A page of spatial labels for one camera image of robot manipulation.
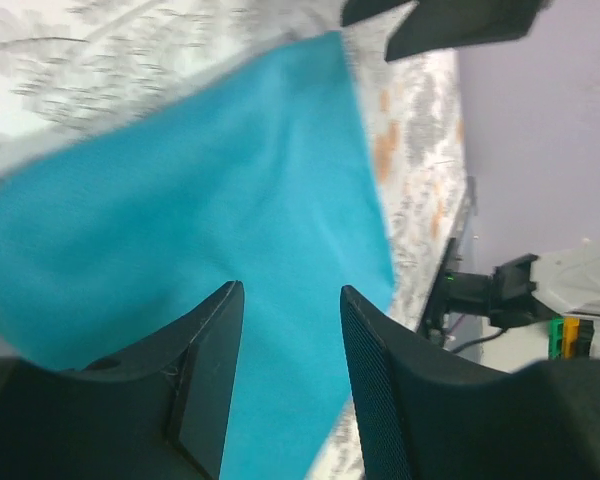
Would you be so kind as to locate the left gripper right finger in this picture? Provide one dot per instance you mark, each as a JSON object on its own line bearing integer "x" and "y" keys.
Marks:
{"x": 425, "y": 413}

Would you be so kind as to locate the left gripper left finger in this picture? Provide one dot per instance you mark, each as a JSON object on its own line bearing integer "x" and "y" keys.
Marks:
{"x": 157, "y": 409}

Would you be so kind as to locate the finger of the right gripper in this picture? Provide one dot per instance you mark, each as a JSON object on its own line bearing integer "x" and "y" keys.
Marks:
{"x": 451, "y": 24}

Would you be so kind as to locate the teal t shirt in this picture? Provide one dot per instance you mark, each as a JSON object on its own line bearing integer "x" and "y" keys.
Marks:
{"x": 264, "y": 177}

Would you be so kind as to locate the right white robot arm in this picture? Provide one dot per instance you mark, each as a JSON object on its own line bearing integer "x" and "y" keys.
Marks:
{"x": 520, "y": 292}

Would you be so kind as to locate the floral table mat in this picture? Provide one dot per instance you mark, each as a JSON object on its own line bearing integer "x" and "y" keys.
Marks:
{"x": 73, "y": 70}

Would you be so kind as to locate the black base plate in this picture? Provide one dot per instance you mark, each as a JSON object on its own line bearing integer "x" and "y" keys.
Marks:
{"x": 443, "y": 309}

